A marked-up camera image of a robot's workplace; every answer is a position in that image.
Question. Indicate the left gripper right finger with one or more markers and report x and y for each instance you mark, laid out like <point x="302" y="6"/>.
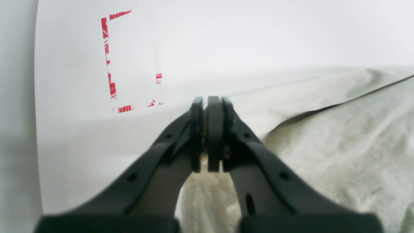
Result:
<point x="272" y="197"/>

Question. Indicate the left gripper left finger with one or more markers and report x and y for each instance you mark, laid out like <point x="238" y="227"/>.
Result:
<point x="143" y="198"/>

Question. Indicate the beige T-shirt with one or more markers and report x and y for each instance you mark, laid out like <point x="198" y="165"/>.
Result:
<point x="349" y="133"/>

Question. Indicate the red tape rectangle marking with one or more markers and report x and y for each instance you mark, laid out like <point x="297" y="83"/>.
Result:
<point x="133" y="60"/>

